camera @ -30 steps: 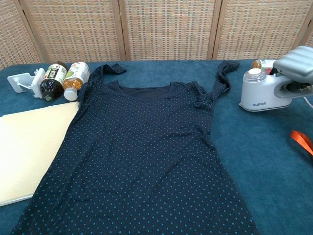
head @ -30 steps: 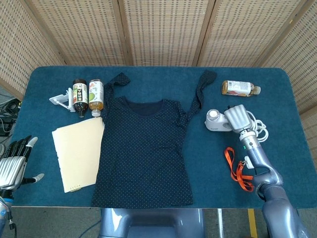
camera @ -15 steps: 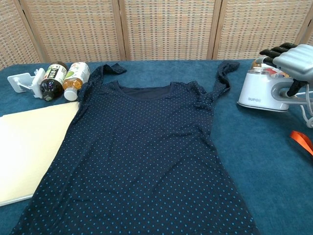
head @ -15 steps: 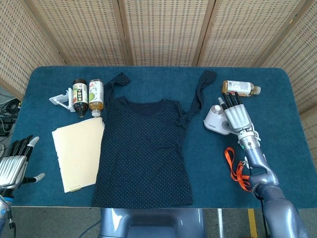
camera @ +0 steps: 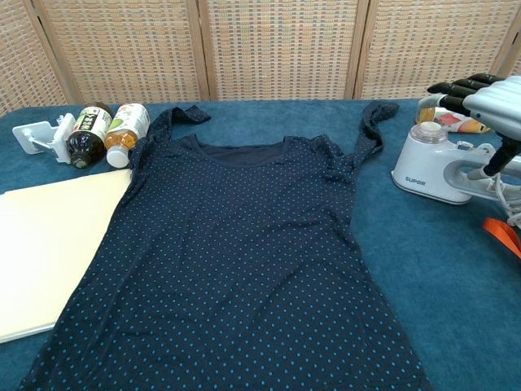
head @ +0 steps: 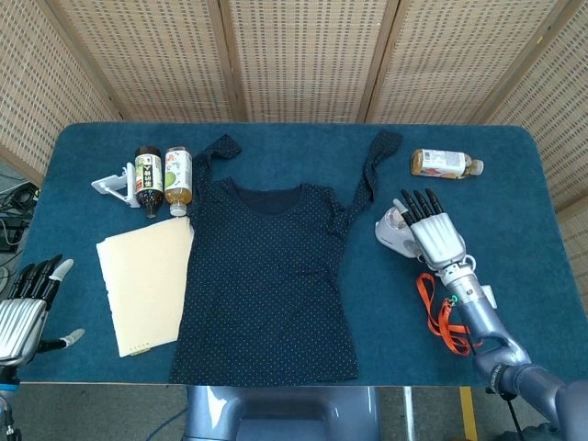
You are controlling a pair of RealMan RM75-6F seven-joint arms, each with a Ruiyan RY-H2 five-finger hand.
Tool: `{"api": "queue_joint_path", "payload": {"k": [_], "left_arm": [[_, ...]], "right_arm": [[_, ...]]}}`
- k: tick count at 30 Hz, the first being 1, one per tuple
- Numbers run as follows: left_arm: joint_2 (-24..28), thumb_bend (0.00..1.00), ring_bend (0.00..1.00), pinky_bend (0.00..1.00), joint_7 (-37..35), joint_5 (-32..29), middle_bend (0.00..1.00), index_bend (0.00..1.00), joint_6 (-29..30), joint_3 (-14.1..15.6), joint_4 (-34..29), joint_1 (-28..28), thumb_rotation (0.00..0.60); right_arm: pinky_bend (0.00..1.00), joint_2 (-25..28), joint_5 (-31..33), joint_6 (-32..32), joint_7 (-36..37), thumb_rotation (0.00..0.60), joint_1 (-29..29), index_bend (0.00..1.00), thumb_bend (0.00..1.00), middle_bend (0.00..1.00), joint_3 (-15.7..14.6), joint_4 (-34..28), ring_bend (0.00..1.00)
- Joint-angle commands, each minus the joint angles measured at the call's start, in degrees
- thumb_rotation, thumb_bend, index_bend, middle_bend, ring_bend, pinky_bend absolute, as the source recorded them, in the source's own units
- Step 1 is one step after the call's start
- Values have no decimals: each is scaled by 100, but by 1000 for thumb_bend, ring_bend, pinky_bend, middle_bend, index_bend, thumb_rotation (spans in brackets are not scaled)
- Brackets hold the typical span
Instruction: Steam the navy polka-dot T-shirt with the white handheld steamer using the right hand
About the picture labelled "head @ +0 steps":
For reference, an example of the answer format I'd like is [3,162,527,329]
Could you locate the teal table cloth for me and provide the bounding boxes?
[20,121,575,387]

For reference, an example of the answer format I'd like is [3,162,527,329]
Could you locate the amber tea bottle orange label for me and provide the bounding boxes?
[410,148,485,180]

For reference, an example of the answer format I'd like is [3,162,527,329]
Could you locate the grey robot torso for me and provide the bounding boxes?
[183,384,382,441]

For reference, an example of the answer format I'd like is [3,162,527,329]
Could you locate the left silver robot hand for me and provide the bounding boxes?
[0,254,86,368]

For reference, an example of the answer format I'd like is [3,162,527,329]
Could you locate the orange lanyard strap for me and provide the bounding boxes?
[416,272,483,355]

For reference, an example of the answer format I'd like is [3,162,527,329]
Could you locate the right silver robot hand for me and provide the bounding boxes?
[392,187,468,271]

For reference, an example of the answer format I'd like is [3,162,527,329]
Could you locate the metal table leg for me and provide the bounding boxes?
[402,386,417,441]

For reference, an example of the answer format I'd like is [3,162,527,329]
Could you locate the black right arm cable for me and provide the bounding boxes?
[504,395,525,435]

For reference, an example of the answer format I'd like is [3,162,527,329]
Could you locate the white plastic bracket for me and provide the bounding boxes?
[90,164,141,209]

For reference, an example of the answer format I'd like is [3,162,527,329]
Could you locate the white handheld garment steamer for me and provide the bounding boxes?
[375,205,424,258]

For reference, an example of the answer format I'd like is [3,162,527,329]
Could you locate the amber tea bottle green label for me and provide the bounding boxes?
[164,146,195,218]

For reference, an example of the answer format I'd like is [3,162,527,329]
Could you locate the cream paper folder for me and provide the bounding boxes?
[95,216,197,358]

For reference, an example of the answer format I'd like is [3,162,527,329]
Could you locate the woven folding screen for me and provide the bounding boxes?
[0,0,588,212]

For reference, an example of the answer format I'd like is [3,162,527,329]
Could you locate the dark blue dotted shirt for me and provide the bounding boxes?
[168,130,404,384]

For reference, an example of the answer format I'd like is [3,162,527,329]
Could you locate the black floor cables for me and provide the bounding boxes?
[0,181,40,254]

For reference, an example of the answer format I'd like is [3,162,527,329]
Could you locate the dark tea bottle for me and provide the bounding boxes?
[133,145,165,219]

